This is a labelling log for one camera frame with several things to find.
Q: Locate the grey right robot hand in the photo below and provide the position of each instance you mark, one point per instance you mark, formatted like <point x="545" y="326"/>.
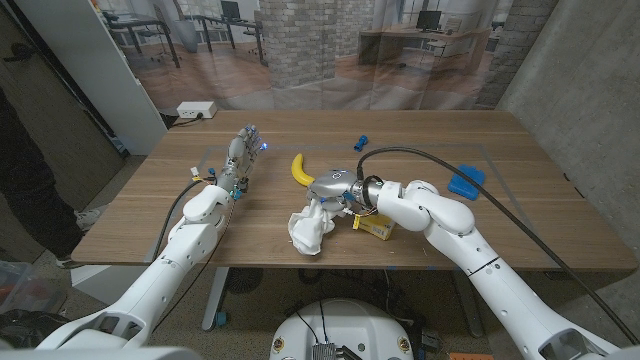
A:
<point x="336" y="184"/>

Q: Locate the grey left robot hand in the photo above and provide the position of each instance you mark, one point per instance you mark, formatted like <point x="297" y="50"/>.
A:
<point x="238" y="154"/>

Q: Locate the white towel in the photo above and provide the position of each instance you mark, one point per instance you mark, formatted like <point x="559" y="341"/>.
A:
<point x="310" y="230"/>

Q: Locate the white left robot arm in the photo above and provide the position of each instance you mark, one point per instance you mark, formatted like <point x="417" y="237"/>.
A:
<point x="177" y="250"/>

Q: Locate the yellow toy banana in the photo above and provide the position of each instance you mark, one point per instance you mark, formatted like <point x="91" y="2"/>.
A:
<point x="299" y="172"/>

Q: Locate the small blue plastic piece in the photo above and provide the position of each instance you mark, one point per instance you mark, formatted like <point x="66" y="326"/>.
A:
<point x="360" y="143"/>

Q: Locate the yellow white sugar box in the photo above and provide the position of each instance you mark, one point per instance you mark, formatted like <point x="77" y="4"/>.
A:
<point x="377" y="226"/>

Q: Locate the white power strip box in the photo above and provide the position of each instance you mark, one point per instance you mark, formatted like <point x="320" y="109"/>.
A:
<point x="196" y="109"/>

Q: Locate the printed office backdrop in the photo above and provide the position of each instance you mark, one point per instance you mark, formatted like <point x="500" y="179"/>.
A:
<point x="300" y="50"/>

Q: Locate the black round fan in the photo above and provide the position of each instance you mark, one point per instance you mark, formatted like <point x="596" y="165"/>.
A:
<point x="244" y="280"/>

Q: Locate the blue ridged pad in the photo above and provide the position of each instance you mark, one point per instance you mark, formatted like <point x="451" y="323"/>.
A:
<point x="466" y="182"/>

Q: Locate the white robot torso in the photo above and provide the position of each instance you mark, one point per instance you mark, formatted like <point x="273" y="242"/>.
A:
<point x="342" y="330"/>

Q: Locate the white table leg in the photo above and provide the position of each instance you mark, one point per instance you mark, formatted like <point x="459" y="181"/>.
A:
<point x="215" y="300"/>

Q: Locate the white upright panel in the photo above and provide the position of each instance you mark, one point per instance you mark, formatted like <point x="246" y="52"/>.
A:
<point x="95" y="65"/>

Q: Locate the grey table leg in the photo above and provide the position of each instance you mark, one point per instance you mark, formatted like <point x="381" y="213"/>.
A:
<point x="469" y="305"/>

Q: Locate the person in dark trousers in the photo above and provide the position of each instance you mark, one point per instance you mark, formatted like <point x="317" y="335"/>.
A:
<point x="30" y="200"/>

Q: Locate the orange flat item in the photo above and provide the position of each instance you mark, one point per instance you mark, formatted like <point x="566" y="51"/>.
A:
<point x="470" y="356"/>

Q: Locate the clear plastic bin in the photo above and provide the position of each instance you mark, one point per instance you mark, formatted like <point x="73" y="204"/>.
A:
<point x="25" y="290"/>

